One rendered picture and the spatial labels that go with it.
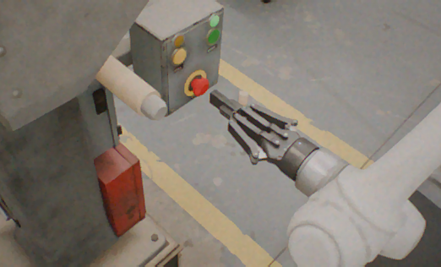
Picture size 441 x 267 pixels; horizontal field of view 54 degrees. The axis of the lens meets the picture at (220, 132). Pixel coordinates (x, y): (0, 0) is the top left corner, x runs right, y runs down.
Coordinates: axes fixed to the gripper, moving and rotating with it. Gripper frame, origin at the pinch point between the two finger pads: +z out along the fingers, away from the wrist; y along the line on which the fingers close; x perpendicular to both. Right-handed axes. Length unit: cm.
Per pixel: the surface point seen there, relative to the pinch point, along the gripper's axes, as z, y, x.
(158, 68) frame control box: 10.1, -8.0, 7.6
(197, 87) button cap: 6.3, -1.5, 1.3
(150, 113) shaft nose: -12.9, -28.0, 28.0
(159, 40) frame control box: 9.6, -7.9, 14.1
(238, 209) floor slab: 15, 34, -97
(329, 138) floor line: 10, 96, -97
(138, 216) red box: 23, -9, -62
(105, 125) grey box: 28.8, -10.8, -21.6
